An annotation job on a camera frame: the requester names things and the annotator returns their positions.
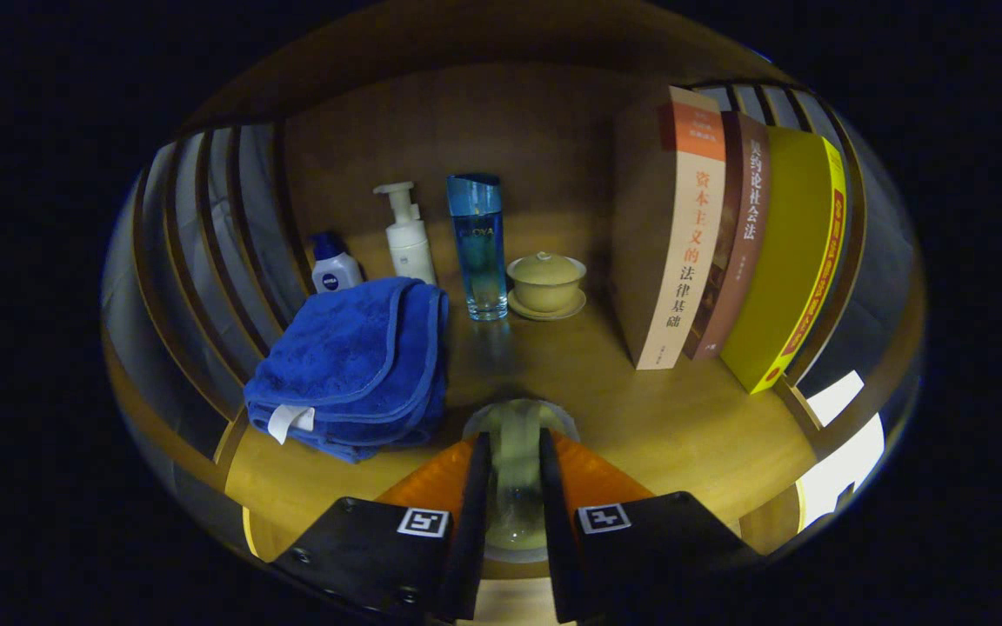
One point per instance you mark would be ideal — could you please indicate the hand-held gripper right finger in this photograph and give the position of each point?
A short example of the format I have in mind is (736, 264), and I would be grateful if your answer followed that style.
(557, 522)

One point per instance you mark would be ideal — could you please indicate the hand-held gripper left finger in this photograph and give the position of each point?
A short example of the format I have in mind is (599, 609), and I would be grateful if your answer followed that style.
(470, 522)

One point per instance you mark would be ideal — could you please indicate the wooden countertop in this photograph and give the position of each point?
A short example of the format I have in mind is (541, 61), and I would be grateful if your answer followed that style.
(640, 417)

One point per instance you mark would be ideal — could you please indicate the wooden cabinet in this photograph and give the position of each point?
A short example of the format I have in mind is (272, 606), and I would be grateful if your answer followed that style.
(484, 130)

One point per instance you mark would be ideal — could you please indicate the blue folded towel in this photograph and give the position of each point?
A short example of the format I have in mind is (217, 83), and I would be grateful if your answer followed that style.
(344, 356)

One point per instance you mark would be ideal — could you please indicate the beige lidded tea cup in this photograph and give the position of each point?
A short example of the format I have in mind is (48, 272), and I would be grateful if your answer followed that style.
(546, 283)

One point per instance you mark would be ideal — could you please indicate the tall blue glass bottle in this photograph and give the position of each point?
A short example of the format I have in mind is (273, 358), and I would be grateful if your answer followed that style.
(479, 252)

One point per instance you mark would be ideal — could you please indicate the white pump bottle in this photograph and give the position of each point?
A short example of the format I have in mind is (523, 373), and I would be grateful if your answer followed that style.
(410, 243)

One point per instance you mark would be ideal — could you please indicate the small white bottle blue cap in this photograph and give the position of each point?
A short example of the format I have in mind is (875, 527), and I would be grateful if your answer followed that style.
(334, 269)

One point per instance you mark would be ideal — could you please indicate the beige book orange band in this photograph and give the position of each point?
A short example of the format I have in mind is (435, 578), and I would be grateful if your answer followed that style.
(666, 243)

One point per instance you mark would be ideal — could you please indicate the brown book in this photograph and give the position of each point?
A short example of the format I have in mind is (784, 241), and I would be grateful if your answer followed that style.
(736, 243)

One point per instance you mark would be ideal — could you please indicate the yellow book red label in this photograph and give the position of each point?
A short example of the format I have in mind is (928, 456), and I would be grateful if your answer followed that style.
(792, 261)

